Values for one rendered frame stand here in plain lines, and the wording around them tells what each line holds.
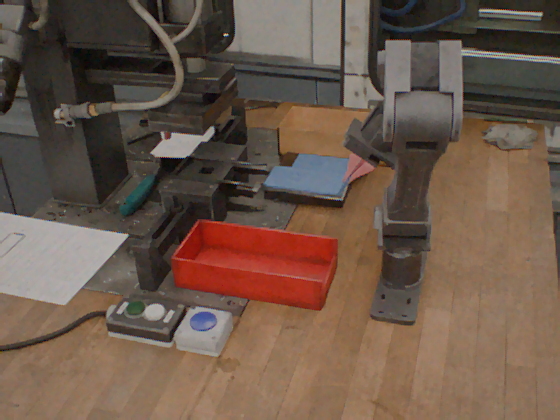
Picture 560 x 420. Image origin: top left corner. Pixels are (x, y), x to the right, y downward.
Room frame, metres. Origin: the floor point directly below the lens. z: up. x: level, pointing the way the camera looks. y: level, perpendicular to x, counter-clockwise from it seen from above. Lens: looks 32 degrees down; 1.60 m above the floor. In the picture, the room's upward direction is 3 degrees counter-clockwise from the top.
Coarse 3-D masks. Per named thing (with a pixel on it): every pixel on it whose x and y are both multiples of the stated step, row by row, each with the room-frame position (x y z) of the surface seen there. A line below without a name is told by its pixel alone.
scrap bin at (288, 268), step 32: (224, 224) 0.97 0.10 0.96; (192, 256) 0.94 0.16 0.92; (224, 256) 0.95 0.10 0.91; (256, 256) 0.94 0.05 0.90; (288, 256) 0.93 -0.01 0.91; (320, 256) 0.91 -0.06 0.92; (192, 288) 0.86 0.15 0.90; (224, 288) 0.84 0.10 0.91; (256, 288) 0.83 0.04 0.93; (288, 288) 0.81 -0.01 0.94; (320, 288) 0.80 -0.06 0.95
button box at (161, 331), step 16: (176, 304) 0.79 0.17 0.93; (80, 320) 0.79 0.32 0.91; (112, 320) 0.76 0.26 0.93; (128, 320) 0.76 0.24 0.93; (144, 320) 0.76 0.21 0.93; (160, 320) 0.76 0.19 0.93; (176, 320) 0.76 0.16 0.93; (48, 336) 0.76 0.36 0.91; (112, 336) 0.76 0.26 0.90; (128, 336) 0.75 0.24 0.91; (144, 336) 0.74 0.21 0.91; (160, 336) 0.73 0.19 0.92
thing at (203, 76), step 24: (96, 72) 1.15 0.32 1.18; (120, 72) 1.13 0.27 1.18; (144, 72) 1.12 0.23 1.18; (168, 72) 1.15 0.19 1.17; (192, 72) 1.11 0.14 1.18; (216, 72) 1.11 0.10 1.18; (192, 96) 1.08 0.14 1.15; (216, 96) 1.10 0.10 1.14; (168, 120) 1.04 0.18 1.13; (192, 120) 1.02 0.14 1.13; (216, 120) 1.08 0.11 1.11
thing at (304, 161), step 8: (296, 160) 1.25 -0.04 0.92; (304, 160) 1.25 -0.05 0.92; (312, 160) 1.25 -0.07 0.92; (320, 160) 1.25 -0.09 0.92; (328, 160) 1.25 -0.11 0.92; (336, 160) 1.24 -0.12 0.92; (344, 160) 1.24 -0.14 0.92; (360, 160) 1.24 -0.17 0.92; (304, 168) 1.22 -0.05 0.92; (312, 168) 1.21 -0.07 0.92; (320, 168) 1.21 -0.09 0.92; (328, 168) 1.21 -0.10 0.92; (336, 168) 1.21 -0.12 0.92; (344, 168) 1.21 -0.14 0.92
